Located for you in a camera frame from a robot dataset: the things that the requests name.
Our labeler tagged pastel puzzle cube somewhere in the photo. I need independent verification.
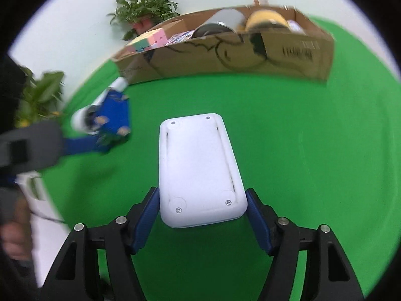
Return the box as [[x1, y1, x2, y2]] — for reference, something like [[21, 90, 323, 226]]
[[125, 28, 168, 54]]

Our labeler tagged silver metal can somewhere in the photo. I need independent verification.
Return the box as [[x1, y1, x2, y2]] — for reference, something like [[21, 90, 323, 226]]
[[191, 8, 246, 40]]

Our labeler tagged person's left hand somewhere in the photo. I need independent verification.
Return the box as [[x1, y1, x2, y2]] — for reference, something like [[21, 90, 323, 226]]
[[0, 194, 33, 261]]

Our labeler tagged potted green plant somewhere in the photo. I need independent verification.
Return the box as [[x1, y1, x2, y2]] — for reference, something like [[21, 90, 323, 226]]
[[107, 0, 181, 41]]

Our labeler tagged large cardboard box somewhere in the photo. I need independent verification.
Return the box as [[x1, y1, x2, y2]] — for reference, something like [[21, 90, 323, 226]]
[[111, 5, 335, 85]]

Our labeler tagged colourful board game box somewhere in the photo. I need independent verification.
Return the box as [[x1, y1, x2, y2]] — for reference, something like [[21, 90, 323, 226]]
[[167, 30, 195, 46]]

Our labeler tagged broad-leaf green plant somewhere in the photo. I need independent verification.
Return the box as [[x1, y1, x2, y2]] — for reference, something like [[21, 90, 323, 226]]
[[14, 67, 66, 127]]

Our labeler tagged white plastic device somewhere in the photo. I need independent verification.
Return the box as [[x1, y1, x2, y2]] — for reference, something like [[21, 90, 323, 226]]
[[159, 112, 248, 229]]

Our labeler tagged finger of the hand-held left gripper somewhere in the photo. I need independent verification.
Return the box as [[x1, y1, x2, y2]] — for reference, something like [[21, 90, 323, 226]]
[[61, 135, 104, 157]]

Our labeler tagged white bottle with blue label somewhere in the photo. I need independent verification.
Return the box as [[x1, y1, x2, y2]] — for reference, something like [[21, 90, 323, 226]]
[[70, 78, 131, 154]]

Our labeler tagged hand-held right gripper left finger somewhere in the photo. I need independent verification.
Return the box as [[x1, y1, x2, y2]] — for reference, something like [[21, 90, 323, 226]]
[[39, 186, 160, 301]]

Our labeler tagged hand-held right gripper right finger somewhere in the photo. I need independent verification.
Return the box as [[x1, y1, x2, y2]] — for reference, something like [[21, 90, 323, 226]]
[[245, 189, 365, 301]]

